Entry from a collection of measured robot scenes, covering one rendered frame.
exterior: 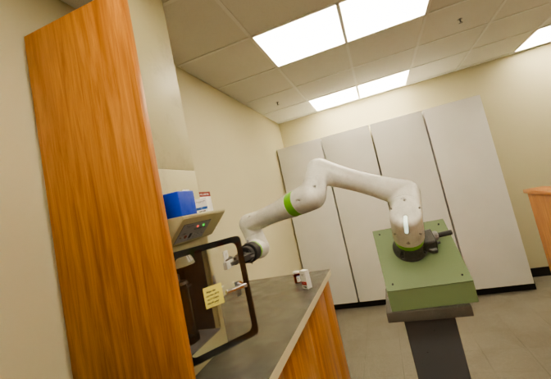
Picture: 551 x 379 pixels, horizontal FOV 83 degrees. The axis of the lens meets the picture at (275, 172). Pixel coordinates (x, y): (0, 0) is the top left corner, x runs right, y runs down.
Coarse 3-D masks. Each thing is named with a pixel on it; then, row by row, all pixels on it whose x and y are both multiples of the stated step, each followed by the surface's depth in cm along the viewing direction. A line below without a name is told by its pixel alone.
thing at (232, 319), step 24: (216, 240) 124; (240, 240) 129; (192, 264) 116; (216, 264) 122; (240, 264) 127; (192, 288) 114; (192, 312) 113; (216, 312) 118; (240, 312) 123; (192, 336) 111; (216, 336) 116; (240, 336) 121
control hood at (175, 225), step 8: (224, 208) 139; (184, 216) 111; (192, 216) 114; (200, 216) 120; (208, 216) 126; (216, 216) 134; (168, 224) 111; (176, 224) 110; (184, 224) 112; (208, 224) 131; (216, 224) 139; (176, 232) 110; (208, 232) 136
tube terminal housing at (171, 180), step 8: (160, 176) 121; (168, 176) 125; (176, 176) 130; (184, 176) 136; (192, 176) 141; (168, 184) 124; (176, 184) 129; (184, 184) 135; (192, 184) 140; (168, 192) 123; (192, 240) 130; (200, 240) 136; (176, 248) 120; (184, 248) 125; (208, 360) 122; (200, 368) 116
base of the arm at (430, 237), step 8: (432, 232) 140; (440, 232) 140; (448, 232) 138; (424, 240) 137; (432, 240) 136; (424, 248) 138; (432, 248) 137; (400, 256) 140; (408, 256) 137; (416, 256) 136; (424, 256) 137
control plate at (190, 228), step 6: (198, 222) 122; (204, 222) 126; (186, 228) 115; (192, 228) 119; (198, 228) 125; (204, 228) 130; (180, 234) 114; (186, 234) 118; (192, 234) 122; (198, 234) 128; (180, 240) 117; (186, 240) 121
